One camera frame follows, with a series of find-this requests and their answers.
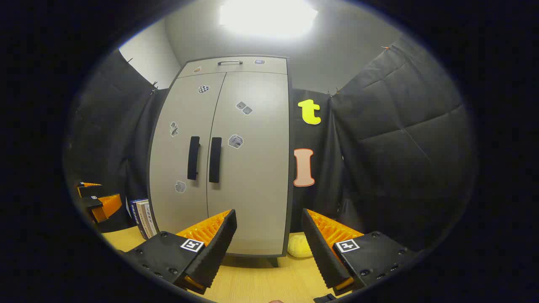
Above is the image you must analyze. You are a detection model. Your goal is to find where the beige book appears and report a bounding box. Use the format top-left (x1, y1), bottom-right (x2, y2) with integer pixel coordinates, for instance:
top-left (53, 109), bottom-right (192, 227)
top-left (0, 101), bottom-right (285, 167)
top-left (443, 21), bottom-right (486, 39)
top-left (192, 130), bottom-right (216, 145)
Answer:
top-left (136, 201), bottom-right (153, 240)

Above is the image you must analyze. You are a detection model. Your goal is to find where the grey double-door shoe cabinet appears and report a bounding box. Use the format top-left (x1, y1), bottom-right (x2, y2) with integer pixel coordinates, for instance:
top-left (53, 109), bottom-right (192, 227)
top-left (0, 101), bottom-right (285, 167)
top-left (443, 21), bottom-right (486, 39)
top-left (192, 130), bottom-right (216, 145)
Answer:
top-left (147, 55), bottom-right (294, 268)

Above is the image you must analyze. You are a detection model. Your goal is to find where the grey shoe cabinet door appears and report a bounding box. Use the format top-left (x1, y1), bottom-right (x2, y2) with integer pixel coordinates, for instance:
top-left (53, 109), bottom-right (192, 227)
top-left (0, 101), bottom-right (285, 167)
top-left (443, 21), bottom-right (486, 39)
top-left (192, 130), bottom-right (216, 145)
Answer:
top-left (206, 72), bottom-right (291, 256)
top-left (148, 72), bottom-right (227, 235)

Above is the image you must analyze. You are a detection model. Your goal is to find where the large ceiling light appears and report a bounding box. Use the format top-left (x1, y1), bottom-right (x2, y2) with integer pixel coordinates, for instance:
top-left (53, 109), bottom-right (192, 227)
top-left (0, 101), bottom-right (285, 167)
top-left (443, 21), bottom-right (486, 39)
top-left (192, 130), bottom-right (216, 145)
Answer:
top-left (219, 0), bottom-right (318, 39)

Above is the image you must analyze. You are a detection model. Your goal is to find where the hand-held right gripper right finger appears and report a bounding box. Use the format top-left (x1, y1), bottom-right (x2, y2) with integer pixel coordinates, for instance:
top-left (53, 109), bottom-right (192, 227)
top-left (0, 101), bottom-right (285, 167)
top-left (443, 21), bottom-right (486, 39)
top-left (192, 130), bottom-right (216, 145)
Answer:
top-left (301, 208), bottom-right (422, 296)

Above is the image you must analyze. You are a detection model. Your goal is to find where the white book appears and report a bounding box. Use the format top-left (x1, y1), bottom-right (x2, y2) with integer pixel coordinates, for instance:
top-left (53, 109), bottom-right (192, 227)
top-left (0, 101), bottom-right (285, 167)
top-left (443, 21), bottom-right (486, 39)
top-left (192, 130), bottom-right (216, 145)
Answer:
top-left (145, 202), bottom-right (158, 237)

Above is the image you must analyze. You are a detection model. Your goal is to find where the blue book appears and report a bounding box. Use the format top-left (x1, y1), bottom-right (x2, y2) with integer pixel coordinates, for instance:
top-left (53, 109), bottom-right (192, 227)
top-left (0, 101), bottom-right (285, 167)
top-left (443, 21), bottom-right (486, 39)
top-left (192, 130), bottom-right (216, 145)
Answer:
top-left (128, 199), bottom-right (144, 237)

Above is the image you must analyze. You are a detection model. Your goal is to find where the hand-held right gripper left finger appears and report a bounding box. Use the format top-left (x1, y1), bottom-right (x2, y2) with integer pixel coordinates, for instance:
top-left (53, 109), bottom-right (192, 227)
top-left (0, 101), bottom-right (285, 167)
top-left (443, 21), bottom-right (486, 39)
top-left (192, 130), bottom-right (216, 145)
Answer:
top-left (120, 209), bottom-right (237, 295)

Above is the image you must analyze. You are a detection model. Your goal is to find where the black backdrop cloth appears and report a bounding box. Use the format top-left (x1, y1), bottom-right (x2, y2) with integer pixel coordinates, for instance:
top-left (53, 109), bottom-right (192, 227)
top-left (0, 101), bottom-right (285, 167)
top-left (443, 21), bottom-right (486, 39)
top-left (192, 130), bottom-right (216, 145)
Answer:
top-left (65, 38), bottom-right (478, 253)

